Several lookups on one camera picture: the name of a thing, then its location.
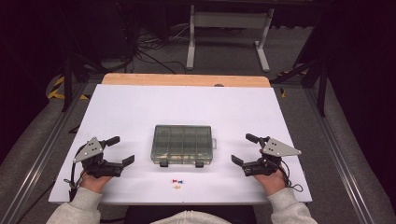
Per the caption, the grey metal stand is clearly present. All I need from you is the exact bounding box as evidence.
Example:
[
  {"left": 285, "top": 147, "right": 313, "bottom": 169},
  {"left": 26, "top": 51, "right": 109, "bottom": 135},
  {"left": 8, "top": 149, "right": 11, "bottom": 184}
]
[{"left": 185, "top": 4, "right": 276, "bottom": 73}]

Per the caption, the person's dark lap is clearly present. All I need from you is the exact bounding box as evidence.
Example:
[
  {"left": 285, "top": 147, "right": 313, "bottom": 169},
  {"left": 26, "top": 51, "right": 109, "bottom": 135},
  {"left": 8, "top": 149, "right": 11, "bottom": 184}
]
[{"left": 124, "top": 204, "right": 258, "bottom": 224}]

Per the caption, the aluminium floor rail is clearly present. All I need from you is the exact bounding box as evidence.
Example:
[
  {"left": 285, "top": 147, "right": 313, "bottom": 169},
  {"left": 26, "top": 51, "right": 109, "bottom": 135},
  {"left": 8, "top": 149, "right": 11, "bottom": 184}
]
[
  {"left": 0, "top": 82, "right": 90, "bottom": 224},
  {"left": 303, "top": 88, "right": 379, "bottom": 224}
]

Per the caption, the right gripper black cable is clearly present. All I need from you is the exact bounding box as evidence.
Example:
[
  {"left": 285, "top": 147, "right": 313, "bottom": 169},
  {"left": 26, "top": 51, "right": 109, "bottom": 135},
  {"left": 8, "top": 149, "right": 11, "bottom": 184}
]
[{"left": 278, "top": 158, "right": 304, "bottom": 193}]

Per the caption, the person's grey hoodie torso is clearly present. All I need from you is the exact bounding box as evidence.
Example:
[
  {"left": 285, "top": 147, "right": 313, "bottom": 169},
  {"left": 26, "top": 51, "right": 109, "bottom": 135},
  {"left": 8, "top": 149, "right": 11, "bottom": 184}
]
[{"left": 150, "top": 209, "right": 233, "bottom": 224}]

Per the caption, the black metal frame stand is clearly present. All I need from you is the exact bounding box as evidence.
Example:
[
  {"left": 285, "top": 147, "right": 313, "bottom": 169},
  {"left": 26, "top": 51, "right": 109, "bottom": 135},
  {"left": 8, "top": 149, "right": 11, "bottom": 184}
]
[{"left": 270, "top": 18, "right": 331, "bottom": 118}]

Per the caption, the black tripod stand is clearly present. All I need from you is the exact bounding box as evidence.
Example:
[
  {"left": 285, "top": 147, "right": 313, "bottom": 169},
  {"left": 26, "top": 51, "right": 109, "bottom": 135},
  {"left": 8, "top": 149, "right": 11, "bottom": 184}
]
[{"left": 60, "top": 46, "right": 134, "bottom": 113}]

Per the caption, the tangle of floor cables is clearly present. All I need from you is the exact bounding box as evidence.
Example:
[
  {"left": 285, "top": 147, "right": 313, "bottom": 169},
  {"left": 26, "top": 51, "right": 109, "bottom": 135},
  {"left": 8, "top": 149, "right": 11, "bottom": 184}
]
[{"left": 134, "top": 22, "right": 191, "bottom": 76}]

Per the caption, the person's right hand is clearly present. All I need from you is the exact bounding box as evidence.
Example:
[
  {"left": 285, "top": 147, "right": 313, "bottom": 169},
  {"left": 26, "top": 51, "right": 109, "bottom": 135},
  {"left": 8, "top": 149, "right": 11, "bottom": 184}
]
[{"left": 253, "top": 169, "right": 288, "bottom": 196}]

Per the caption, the person's left hand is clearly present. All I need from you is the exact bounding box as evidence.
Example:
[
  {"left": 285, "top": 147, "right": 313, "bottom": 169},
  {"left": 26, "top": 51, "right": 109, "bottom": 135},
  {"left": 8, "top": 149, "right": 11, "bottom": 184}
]
[{"left": 79, "top": 170, "right": 113, "bottom": 194}]

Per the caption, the clear plastic compartment box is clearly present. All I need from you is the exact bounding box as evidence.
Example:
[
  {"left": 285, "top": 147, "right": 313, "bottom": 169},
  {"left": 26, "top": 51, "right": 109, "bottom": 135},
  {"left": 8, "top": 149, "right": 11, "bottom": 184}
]
[{"left": 150, "top": 124, "right": 218, "bottom": 169}]

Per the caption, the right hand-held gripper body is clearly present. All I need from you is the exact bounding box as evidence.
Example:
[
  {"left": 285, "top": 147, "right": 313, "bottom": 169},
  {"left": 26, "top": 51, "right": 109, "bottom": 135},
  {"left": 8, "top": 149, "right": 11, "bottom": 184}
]
[{"left": 242, "top": 135, "right": 303, "bottom": 177}]

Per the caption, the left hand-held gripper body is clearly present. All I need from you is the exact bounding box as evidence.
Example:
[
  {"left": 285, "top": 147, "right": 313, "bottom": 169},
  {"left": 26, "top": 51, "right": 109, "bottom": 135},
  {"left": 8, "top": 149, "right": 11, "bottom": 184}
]
[{"left": 72, "top": 135, "right": 125, "bottom": 179}]

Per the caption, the white table mat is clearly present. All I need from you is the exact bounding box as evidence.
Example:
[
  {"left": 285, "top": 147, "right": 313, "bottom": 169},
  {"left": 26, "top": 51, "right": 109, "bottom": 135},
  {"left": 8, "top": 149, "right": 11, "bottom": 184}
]
[{"left": 48, "top": 83, "right": 313, "bottom": 206}]

